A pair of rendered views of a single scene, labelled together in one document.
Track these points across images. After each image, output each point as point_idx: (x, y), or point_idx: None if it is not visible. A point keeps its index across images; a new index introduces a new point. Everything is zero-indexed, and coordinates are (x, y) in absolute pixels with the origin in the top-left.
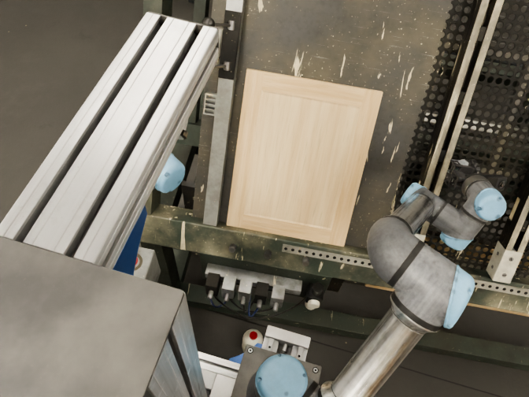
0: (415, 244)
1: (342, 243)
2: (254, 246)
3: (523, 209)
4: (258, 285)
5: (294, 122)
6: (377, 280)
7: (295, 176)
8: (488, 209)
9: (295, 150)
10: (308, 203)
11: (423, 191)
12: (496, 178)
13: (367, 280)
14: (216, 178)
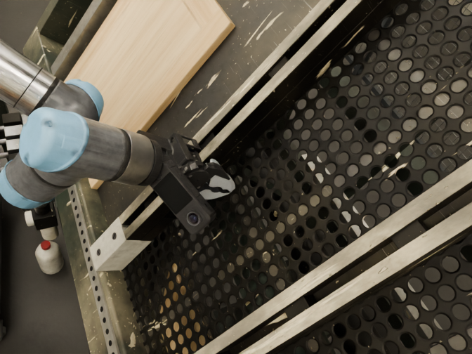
0: None
1: (93, 182)
2: None
3: (227, 333)
4: None
5: (152, 11)
6: (72, 253)
7: (117, 74)
8: (28, 131)
9: (135, 43)
10: (105, 112)
11: (76, 92)
12: (188, 194)
13: (68, 244)
14: (80, 29)
